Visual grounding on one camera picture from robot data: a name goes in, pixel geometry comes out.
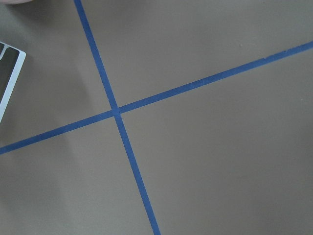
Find white wire dish rack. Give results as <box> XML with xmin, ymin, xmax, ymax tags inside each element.
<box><xmin>0</xmin><ymin>42</ymin><xmax>26</xmax><ymax>120</ymax></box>

